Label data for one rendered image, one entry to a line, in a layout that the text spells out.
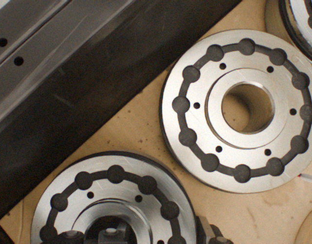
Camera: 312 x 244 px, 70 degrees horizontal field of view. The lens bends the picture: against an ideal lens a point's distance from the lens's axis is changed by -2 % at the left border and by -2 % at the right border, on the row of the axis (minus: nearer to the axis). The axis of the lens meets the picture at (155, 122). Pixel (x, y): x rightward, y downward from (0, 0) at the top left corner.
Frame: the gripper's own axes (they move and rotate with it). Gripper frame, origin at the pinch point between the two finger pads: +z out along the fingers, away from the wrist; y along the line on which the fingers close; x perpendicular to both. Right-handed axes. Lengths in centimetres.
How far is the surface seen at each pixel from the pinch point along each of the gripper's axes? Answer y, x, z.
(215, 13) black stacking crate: 2.6, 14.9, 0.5
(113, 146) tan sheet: -4.1, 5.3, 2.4
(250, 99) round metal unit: 5.4, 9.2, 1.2
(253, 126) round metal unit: 5.5, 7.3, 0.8
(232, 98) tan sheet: 4.5, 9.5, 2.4
